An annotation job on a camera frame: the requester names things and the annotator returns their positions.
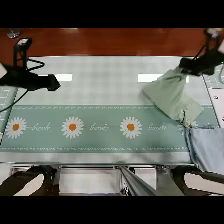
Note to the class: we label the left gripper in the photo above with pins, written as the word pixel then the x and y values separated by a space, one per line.
pixel 50 82

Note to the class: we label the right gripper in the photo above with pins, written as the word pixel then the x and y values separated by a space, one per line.
pixel 191 65

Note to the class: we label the pale green shirt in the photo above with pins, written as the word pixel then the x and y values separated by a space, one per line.
pixel 170 93

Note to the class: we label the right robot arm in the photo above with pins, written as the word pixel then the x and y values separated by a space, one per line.
pixel 213 59

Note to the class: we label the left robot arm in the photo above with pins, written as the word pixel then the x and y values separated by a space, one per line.
pixel 13 78

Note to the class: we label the light blue garment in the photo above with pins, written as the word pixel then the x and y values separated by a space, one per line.
pixel 208 148

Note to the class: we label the silver frame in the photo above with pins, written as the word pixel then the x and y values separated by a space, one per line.
pixel 140 181

